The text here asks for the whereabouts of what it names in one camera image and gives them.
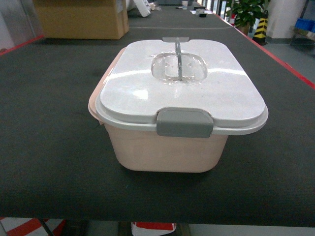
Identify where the white box lid grey handle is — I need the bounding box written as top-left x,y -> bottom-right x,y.
95,39 -> 268,138

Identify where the pink plastic storage box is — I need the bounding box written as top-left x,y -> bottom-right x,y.
88,47 -> 228,173

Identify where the brown cardboard box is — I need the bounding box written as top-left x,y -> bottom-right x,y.
33,0 -> 129,40

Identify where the right red white traffic cone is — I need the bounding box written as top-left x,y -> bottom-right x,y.
131,222 -> 177,236

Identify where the red white traffic cone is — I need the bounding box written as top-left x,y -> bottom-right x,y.
0,217 -> 66,236
131,222 -> 177,236

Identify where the green potted plant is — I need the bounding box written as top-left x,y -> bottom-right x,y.
226,0 -> 271,35

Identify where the small blue bin right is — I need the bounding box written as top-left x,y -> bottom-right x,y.
294,18 -> 315,32

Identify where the left red white traffic cone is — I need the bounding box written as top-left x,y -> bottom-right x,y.
0,217 -> 66,236

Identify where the yellow black striped post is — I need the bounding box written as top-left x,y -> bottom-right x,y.
252,10 -> 269,46

